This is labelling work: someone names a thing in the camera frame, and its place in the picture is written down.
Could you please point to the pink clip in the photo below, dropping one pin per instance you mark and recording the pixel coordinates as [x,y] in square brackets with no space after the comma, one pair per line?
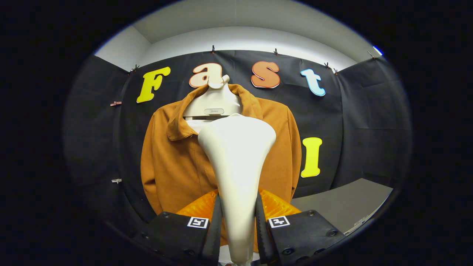
[115,103]

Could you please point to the white clip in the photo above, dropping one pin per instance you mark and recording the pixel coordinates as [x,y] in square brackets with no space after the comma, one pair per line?
[116,180]

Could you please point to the orange button shirt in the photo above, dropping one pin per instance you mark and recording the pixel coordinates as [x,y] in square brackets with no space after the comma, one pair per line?
[173,166]

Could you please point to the black backdrop cloth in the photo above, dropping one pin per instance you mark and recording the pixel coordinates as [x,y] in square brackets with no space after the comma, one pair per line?
[369,129]

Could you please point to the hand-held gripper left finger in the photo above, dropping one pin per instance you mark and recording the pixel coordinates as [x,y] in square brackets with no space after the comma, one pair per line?
[216,240]

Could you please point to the row of black clips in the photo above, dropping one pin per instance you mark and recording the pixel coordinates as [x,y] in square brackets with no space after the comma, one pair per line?
[213,49]

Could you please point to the white plastic garment hanger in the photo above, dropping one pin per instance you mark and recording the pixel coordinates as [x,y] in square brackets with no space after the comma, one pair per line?
[214,99]

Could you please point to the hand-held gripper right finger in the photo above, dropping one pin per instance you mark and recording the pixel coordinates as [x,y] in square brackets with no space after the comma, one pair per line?
[263,240]

